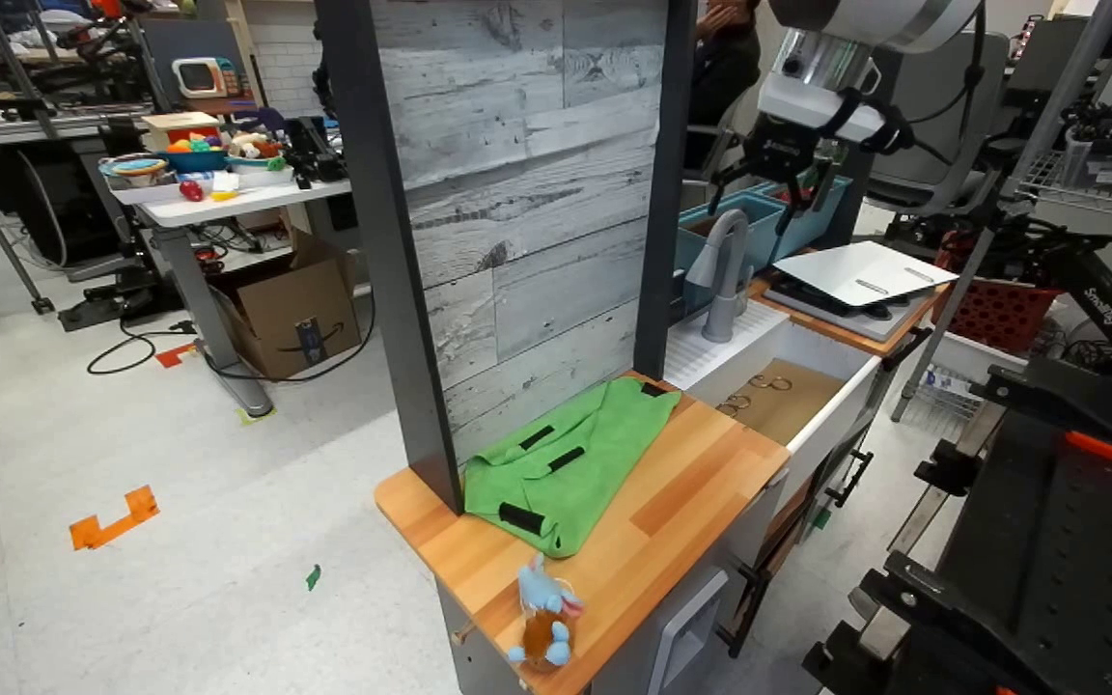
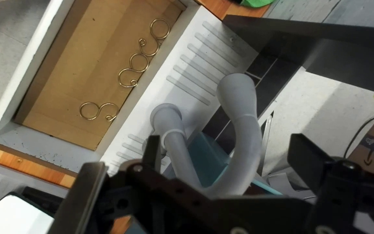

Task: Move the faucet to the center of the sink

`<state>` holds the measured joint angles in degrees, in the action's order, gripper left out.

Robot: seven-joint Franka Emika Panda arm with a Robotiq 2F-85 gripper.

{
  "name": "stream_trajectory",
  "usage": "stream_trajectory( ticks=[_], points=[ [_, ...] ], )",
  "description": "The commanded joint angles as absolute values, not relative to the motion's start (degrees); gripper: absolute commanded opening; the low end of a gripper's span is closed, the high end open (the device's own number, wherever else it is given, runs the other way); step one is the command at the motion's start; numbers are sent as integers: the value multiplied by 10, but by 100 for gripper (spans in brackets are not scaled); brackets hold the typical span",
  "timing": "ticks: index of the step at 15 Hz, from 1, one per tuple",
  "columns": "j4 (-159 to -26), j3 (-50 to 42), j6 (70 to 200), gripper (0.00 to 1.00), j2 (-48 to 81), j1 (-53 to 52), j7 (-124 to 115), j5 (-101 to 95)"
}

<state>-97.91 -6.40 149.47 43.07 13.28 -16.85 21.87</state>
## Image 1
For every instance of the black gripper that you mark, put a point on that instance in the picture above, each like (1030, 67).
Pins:
(790, 151)

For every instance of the grey curved faucet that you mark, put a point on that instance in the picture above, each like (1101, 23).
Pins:
(724, 289)

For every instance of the cardboard sheet in sink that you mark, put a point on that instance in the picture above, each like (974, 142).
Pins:
(782, 397)

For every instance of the white sink basin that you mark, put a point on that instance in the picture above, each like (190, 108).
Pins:
(839, 413)

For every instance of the blue plastic bin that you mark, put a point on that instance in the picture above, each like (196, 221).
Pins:
(765, 233)

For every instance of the blue bin with red items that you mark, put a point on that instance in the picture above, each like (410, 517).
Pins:
(836, 213)

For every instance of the white flat tray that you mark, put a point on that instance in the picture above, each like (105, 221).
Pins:
(858, 272)

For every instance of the person in black clothes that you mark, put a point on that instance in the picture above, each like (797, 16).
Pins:
(714, 58)

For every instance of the wooden side counter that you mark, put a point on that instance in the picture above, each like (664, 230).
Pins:
(858, 333)

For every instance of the grey office chair back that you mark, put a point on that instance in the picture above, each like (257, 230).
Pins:
(956, 118)

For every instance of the grey wood backsplash panel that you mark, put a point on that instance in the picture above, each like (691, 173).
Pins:
(517, 193)

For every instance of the red plastic crate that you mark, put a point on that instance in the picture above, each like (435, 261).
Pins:
(1003, 315)

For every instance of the wooden countertop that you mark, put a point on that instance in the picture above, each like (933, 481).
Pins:
(674, 496)

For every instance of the green cloth with black strips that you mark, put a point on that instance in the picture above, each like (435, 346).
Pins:
(570, 469)

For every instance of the blue plush toy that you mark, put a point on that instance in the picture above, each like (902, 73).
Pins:
(541, 619)

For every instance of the cardboard box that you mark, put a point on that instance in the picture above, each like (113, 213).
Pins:
(290, 315)

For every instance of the white table with grey leg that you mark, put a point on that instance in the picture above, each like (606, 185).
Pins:
(229, 198)

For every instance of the colourful toys pile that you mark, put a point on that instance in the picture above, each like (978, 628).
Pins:
(202, 137)

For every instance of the small green floor scrap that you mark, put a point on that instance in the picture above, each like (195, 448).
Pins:
(315, 575)

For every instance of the orange floor tape mark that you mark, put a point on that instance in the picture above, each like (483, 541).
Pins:
(113, 522)

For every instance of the narrow black frame post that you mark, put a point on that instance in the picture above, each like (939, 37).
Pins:
(660, 193)

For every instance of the wide black frame post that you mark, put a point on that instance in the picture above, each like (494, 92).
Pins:
(383, 254)

